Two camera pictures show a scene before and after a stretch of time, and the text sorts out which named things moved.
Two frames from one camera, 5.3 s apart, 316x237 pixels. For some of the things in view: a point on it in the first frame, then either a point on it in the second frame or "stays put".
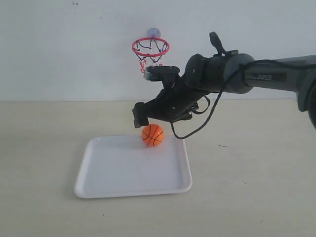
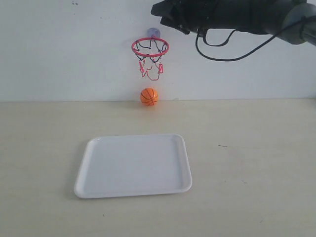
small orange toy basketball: (152, 135) -> (149, 97)
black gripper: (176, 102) -> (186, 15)
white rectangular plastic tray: (112, 166) stays put
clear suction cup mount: (153, 32) stays put
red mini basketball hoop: (153, 48) stays put
